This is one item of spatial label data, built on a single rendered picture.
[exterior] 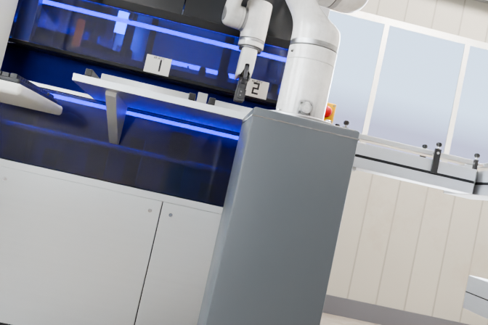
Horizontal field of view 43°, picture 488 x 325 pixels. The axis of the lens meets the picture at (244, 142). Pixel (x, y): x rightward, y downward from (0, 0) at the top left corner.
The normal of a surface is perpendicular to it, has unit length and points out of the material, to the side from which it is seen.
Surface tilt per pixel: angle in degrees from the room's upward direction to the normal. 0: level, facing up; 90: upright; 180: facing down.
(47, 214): 90
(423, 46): 90
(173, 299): 90
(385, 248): 90
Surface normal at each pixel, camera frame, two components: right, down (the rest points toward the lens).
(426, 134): 0.10, -0.06
